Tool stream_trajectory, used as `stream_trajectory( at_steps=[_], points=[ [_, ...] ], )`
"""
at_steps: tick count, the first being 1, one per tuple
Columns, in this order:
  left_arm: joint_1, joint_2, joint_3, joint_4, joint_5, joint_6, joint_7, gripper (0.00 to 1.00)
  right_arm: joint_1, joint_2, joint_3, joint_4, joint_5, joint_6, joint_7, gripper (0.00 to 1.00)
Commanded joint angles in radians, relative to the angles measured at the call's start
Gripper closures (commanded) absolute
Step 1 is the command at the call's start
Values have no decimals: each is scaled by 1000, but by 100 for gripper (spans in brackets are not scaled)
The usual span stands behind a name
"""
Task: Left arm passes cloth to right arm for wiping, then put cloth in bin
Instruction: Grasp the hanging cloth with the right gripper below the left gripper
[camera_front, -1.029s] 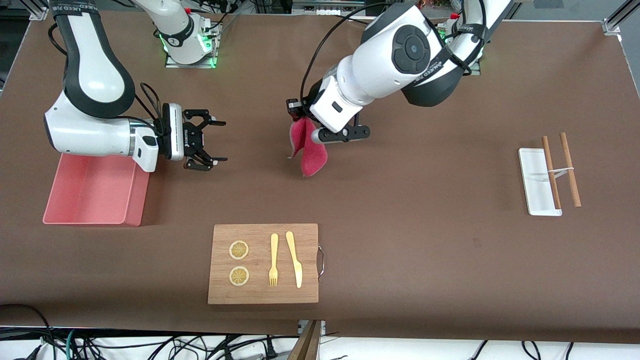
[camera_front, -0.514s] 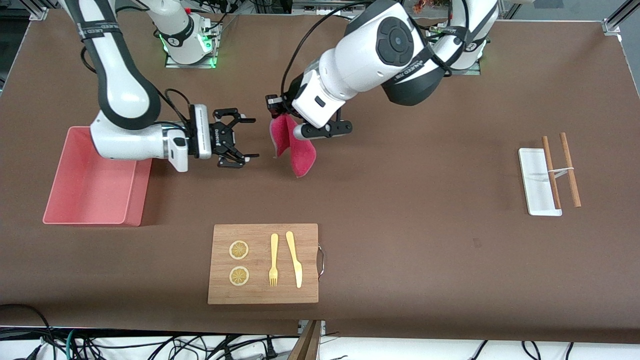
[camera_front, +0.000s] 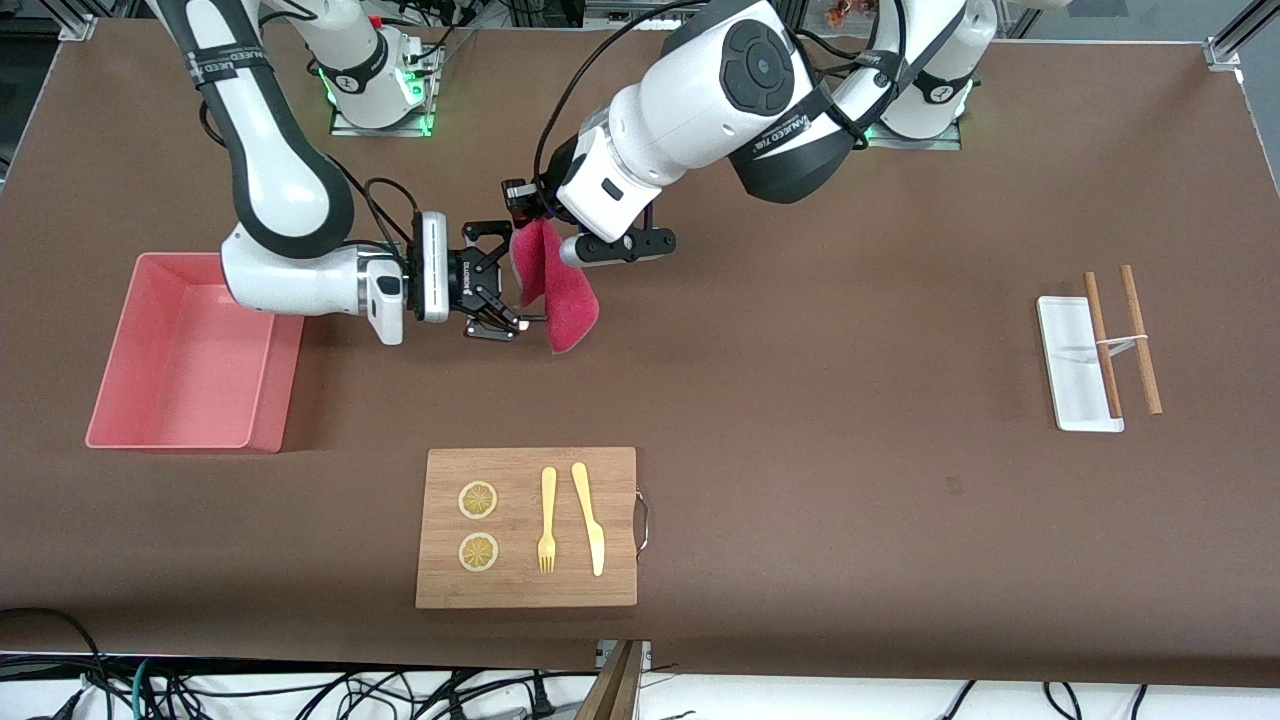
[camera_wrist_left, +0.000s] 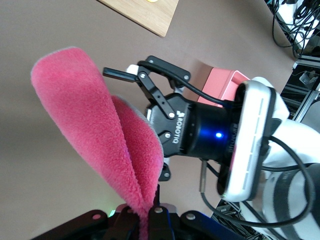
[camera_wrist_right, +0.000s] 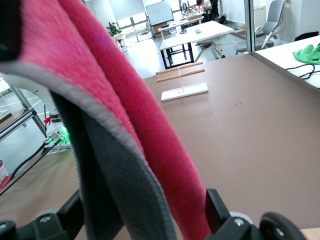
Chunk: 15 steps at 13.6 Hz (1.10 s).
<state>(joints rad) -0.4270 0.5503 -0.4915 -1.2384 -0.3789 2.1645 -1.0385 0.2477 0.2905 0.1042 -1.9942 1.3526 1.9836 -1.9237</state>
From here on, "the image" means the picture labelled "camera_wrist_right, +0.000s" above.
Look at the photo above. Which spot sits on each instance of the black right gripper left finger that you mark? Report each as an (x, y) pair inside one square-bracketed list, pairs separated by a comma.
[(72, 215)]

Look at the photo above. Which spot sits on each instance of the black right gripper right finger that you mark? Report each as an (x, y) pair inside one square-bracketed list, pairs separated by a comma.
[(215, 210)]

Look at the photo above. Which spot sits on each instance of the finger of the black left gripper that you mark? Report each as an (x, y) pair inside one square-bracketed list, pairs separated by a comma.
[(8, 30)]

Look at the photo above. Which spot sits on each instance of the pink and grey cloth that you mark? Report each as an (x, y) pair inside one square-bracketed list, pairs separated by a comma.
[(125, 87)]

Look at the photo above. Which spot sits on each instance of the white cloth rack base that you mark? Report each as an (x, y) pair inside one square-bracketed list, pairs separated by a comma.
[(195, 90)]

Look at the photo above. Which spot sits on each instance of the green cloth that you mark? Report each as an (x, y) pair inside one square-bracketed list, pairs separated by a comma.
[(306, 53)]

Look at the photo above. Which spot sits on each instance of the red object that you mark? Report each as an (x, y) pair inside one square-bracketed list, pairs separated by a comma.
[(3, 175)]

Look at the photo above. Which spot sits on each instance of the green potted plant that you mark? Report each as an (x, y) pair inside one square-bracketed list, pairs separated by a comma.
[(114, 28)]

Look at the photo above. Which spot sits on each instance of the wooden rack rod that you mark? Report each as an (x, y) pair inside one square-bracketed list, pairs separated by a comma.
[(170, 78), (170, 70)]

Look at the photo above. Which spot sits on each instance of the whiteboard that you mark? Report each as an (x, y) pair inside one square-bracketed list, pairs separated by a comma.
[(158, 12)]

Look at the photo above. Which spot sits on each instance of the white office desk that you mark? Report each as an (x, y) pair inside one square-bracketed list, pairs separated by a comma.
[(200, 33)]

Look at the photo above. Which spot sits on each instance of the seated person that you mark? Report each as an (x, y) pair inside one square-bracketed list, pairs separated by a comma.
[(206, 5)]

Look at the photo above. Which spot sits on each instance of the grey office chair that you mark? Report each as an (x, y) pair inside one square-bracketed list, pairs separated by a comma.
[(273, 15)]

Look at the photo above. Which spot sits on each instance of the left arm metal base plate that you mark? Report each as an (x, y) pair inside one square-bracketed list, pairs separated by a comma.
[(60, 146)]

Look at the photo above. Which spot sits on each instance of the aluminium frame rail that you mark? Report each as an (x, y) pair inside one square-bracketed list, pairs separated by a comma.
[(30, 112)]

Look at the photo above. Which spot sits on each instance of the aluminium frame post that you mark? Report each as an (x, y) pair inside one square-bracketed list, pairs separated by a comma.
[(250, 25)]

